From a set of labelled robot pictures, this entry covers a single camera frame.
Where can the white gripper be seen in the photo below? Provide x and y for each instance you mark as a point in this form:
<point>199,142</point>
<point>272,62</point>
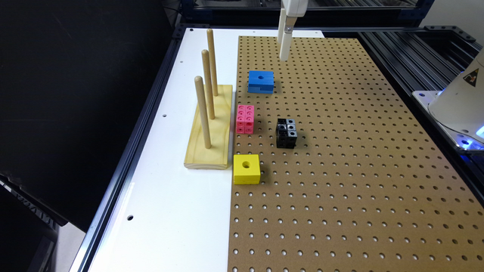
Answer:
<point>291,8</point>

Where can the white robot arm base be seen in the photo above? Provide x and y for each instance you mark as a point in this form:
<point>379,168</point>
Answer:
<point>458,109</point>

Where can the blue block with hole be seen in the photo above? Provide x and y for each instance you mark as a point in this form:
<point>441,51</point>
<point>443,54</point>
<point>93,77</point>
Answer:
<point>261,82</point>

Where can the pink cube block cluster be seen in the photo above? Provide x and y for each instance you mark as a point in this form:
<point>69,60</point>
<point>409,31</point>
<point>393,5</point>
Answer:
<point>245,119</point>

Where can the black cube block cluster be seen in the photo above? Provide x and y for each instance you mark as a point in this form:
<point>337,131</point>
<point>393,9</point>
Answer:
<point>286,134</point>

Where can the yellow block with hole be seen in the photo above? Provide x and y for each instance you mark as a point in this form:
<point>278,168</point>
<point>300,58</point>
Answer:
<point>246,169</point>

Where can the rear wooden peg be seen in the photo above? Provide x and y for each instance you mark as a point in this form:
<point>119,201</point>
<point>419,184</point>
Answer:
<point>212,60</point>

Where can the wooden peg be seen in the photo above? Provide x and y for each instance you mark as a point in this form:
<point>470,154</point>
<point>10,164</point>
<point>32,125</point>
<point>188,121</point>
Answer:
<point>210,109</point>
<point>212,60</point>
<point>201,102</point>

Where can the middle wooden peg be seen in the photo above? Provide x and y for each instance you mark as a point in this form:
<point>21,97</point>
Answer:
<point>210,109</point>

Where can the front wooden peg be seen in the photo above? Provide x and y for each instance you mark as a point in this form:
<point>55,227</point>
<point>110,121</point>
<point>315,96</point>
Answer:
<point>201,102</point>

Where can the wooden peg stand base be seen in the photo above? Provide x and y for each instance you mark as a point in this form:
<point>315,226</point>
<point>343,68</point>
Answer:
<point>216,157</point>

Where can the brown pegboard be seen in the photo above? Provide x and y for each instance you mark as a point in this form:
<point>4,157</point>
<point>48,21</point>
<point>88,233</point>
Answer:
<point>364,189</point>

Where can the black panel at left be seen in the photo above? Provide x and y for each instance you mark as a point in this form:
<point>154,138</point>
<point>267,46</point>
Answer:
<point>74,78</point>

